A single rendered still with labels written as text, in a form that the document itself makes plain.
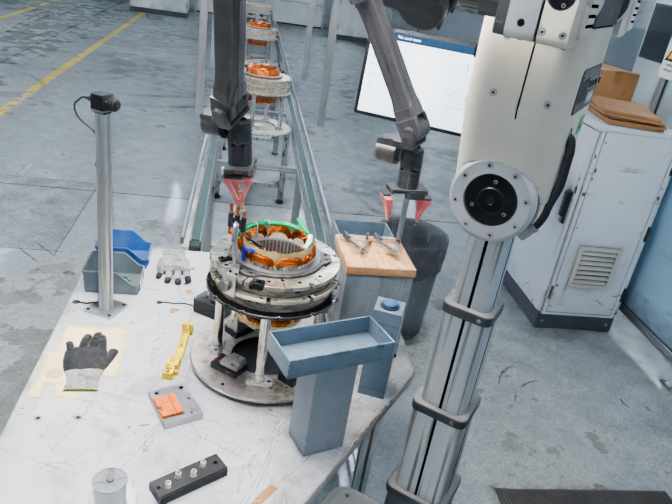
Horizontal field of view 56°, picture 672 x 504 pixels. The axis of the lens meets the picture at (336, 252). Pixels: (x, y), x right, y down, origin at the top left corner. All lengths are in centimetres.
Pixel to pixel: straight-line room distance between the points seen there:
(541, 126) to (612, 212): 260
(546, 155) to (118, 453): 104
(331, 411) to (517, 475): 150
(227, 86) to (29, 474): 88
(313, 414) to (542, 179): 67
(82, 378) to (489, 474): 170
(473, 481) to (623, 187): 177
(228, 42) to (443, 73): 127
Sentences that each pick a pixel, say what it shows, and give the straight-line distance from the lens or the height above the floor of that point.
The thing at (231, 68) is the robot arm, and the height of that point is 155.
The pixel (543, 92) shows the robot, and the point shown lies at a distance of 107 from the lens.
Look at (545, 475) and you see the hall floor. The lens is 285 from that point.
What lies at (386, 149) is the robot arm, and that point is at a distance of 166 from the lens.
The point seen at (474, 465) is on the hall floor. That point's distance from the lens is 275.
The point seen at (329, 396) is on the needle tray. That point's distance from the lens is 137.
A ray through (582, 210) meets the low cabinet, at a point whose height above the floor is 75.
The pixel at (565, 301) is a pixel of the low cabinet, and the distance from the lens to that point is 382.
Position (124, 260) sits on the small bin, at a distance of 207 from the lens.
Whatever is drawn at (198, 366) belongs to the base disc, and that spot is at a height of 80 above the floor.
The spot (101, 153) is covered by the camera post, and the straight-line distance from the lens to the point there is 171.
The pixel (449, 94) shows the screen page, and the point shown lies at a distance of 242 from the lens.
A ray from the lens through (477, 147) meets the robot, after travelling 114.
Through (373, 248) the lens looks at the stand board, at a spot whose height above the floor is 107.
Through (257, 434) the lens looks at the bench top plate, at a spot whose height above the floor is 78.
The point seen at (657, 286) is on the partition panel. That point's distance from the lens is 393.
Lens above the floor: 179
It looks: 25 degrees down
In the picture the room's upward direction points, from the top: 9 degrees clockwise
